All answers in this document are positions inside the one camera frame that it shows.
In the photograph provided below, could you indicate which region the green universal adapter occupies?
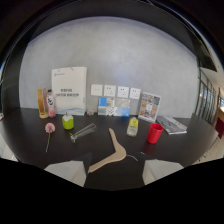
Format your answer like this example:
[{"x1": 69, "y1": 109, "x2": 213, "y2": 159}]
[{"x1": 61, "y1": 111, "x2": 75, "y2": 131}]

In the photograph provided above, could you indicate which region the red plastic cup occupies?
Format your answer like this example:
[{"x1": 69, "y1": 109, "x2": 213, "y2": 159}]
[{"x1": 146, "y1": 122, "x2": 164, "y2": 145}]

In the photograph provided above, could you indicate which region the clear plastic glass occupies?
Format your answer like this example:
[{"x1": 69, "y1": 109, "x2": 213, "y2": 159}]
[{"x1": 68, "y1": 122, "x2": 98, "y2": 144}]

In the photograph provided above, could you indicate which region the wooden clothes hanger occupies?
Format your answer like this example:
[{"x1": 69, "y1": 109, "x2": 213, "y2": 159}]
[{"x1": 87, "y1": 127, "x2": 139, "y2": 174}]

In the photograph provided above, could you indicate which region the grey book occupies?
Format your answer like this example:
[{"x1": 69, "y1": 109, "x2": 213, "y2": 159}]
[{"x1": 155, "y1": 115, "x2": 188, "y2": 136}]

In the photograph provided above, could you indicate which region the pink flower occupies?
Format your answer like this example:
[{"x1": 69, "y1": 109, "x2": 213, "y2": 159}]
[{"x1": 44, "y1": 122, "x2": 56, "y2": 154}]

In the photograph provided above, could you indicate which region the small yellow-label bottle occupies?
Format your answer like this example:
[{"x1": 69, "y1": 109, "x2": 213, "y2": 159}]
[{"x1": 126, "y1": 116, "x2": 139, "y2": 138}]

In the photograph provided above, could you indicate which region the colourful picture leaflet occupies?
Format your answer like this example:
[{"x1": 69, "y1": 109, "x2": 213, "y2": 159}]
[{"x1": 137, "y1": 91, "x2": 162, "y2": 123}]

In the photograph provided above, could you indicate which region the pink drink bottle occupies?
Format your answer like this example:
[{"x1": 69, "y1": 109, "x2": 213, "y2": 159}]
[{"x1": 46, "y1": 88, "x2": 57, "y2": 119}]

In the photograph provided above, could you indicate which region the white paper bag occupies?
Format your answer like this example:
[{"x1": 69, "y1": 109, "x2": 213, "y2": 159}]
[{"x1": 51, "y1": 66, "x2": 88, "y2": 117}]

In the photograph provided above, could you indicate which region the white wall socket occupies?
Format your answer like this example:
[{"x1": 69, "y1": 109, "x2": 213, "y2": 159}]
[
  {"x1": 128, "y1": 87, "x2": 142, "y2": 100},
  {"x1": 116, "y1": 85, "x2": 130, "y2": 99},
  {"x1": 103, "y1": 84, "x2": 117, "y2": 98}
]

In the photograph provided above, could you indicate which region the white wall switch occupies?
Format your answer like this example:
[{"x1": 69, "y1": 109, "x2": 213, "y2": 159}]
[{"x1": 90, "y1": 83, "x2": 104, "y2": 97}]

